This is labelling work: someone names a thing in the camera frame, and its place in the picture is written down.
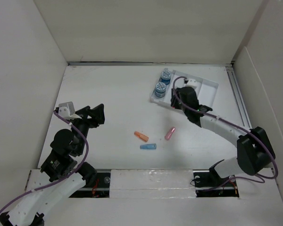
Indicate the right aluminium side rail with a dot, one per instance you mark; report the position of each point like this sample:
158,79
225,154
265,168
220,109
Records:
238,96

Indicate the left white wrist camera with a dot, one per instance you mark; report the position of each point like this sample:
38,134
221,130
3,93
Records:
66,110

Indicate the back aluminium rail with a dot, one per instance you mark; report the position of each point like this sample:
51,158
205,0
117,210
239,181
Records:
136,64

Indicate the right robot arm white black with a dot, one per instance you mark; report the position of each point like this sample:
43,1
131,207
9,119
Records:
254,150

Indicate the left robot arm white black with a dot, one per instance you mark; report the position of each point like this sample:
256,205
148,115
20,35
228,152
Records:
63,172

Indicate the orange eraser cap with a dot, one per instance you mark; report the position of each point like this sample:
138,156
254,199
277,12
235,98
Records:
141,136

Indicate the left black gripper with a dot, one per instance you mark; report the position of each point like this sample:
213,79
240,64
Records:
97,115

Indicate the white divided organizer tray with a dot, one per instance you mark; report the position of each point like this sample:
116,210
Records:
205,94

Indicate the pink eraser cap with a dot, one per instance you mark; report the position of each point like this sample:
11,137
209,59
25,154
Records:
169,133

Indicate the light blue eraser cap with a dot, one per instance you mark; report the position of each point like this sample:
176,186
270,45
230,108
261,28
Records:
148,147

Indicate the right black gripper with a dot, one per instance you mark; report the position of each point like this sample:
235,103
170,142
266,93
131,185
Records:
173,104

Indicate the white foam block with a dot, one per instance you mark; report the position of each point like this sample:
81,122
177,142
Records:
151,184

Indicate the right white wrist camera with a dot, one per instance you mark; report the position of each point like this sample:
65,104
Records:
192,83

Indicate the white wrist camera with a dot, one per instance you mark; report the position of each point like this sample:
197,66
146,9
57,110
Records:
66,110
192,83

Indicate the blue round jar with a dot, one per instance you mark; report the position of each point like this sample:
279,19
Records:
166,76
160,89

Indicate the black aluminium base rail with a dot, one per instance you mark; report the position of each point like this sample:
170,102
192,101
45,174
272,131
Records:
100,189

